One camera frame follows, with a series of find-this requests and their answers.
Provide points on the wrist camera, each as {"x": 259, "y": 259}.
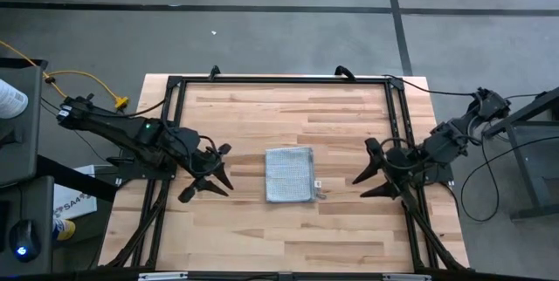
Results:
{"x": 395, "y": 158}
{"x": 202, "y": 161}

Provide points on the white cardboard box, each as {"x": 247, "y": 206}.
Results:
{"x": 74, "y": 202}

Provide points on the dark grey cart top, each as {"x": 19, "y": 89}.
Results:
{"x": 22, "y": 141}

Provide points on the silver table edge bracket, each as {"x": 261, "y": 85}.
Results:
{"x": 162, "y": 276}
{"x": 406, "y": 277}

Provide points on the grey waffle microfiber towel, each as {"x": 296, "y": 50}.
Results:
{"x": 289, "y": 175}

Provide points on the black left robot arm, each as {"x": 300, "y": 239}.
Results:
{"x": 126, "y": 132}

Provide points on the white labelled cylinder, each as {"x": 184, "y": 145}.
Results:
{"x": 9, "y": 98}

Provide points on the black diagonal bar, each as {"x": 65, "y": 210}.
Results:
{"x": 74, "y": 178}

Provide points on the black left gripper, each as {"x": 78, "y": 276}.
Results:
{"x": 202, "y": 165}

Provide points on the black computer mouse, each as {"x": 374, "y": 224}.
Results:
{"x": 25, "y": 239}

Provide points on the yellow and white object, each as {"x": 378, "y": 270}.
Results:
{"x": 64, "y": 229}

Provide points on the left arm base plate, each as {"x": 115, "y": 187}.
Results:
{"x": 131, "y": 173}

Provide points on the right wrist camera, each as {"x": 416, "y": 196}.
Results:
{"x": 395, "y": 158}

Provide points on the black metal table frame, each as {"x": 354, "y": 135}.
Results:
{"x": 177, "y": 98}

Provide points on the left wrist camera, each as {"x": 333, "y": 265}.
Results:
{"x": 202, "y": 161}

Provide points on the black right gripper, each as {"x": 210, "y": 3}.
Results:
{"x": 399, "y": 172}

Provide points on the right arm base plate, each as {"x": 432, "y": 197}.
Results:
{"x": 441, "y": 176}

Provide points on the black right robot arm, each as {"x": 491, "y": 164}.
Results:
{"x": 454, "y": 135}

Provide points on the black side table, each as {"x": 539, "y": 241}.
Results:
{"x": 528, "y": 150}

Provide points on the black frame clamp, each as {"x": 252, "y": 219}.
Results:
{"x": 344, "y": 70}
{"x": 214, "y": 71}

